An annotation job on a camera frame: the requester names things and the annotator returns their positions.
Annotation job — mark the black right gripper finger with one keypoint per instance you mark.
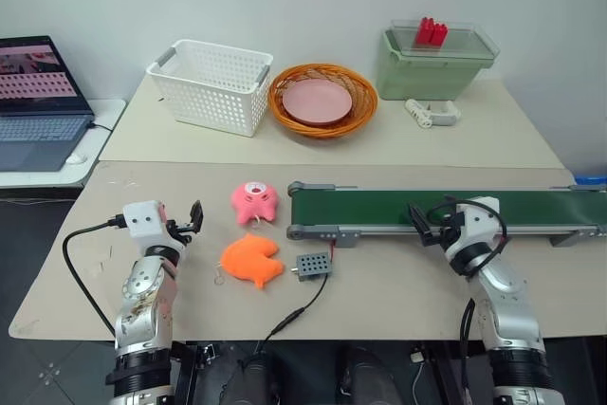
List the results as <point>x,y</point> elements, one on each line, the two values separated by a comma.
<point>430,239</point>
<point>418,220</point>

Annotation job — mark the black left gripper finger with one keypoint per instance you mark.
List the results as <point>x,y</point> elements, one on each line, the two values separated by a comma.
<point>197,217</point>
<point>178,223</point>

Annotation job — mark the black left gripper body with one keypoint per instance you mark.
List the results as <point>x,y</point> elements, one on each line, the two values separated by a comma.
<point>182,234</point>

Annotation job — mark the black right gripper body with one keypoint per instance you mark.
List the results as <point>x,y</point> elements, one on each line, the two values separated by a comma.
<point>446,234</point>

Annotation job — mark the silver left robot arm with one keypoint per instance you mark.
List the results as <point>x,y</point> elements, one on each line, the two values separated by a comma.
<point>144,310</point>

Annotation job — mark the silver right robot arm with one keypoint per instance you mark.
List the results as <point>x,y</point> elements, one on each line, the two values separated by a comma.
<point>507,310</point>

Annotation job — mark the green conveyor belt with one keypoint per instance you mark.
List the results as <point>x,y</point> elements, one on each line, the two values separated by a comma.
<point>427,208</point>

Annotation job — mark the grey sensor box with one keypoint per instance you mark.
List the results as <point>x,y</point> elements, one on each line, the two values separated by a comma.
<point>313,266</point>

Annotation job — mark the pink octopus toy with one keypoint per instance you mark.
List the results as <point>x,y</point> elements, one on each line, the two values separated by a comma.
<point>253,203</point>

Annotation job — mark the orange fish toy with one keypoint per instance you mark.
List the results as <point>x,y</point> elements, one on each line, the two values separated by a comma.
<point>251,258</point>

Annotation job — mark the white perforated cylinder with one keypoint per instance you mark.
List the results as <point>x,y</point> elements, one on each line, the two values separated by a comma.
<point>418,113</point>

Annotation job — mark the small white mouse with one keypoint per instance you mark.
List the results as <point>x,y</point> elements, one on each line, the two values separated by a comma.
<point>77,159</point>

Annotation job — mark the white side table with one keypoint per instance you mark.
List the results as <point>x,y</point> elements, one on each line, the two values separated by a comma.
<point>104,115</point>

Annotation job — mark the orange woven basket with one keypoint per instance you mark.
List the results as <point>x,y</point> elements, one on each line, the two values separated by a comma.
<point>365,101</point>

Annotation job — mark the white perforated plastic basket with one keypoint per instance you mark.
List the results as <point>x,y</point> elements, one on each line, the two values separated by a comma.
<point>213,87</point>

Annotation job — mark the green box with clear lid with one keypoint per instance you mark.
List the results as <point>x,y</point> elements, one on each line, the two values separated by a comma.
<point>427,73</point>

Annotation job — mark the dark rounded shape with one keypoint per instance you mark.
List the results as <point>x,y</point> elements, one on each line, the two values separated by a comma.
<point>367,376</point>
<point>251,381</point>

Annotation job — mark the pink plate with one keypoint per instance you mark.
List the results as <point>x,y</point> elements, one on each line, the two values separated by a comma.
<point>317,101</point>

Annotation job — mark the blue object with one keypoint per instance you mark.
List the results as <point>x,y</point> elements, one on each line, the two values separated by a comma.
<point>593,179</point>

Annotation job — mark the dark laptop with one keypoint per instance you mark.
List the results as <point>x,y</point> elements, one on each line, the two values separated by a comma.
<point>33,111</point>

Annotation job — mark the red plastic block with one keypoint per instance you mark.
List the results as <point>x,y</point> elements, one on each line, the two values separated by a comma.
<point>430,35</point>

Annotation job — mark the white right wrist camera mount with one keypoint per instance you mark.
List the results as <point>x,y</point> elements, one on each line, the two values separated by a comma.
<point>479,225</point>

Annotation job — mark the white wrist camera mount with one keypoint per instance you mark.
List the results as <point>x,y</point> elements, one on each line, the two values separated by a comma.
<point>142,222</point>
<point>479,225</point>

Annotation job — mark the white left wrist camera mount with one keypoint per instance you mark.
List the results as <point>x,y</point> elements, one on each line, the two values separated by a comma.
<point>142,222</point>

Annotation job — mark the white plastic bracket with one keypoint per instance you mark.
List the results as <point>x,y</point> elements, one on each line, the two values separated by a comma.
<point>448,113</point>

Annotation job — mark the black table frame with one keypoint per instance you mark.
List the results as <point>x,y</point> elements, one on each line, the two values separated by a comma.
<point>187,372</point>

